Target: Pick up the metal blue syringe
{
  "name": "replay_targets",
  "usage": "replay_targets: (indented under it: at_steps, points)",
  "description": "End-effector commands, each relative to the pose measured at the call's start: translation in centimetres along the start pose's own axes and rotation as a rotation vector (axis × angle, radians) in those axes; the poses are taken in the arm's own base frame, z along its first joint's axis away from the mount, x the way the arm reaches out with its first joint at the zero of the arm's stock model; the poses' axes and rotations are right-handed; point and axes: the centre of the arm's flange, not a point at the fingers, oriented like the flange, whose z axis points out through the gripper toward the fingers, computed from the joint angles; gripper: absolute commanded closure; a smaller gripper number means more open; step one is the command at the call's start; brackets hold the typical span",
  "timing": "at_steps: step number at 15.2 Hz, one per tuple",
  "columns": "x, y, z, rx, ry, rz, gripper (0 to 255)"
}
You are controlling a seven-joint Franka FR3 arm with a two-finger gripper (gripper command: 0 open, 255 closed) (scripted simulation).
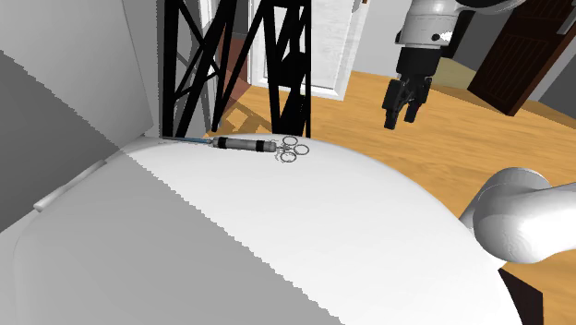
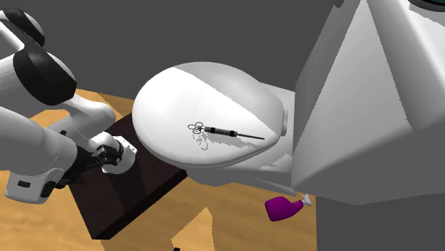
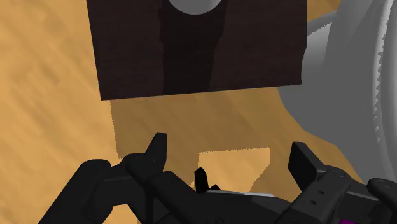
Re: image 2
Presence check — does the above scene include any dark robot stand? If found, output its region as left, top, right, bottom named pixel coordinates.
left=67, top=113, right=189, bottom=241

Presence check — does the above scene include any white toilet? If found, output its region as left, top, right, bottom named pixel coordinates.
left=131, top=0, right=445, bottom=207

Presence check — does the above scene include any purple bottle with white cap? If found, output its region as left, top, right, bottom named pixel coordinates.
left=265, top=193, right=312, bottom=222

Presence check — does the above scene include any black syringe with ring handles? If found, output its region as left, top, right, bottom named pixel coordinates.
left=188, top=121, right=266, bottom=141

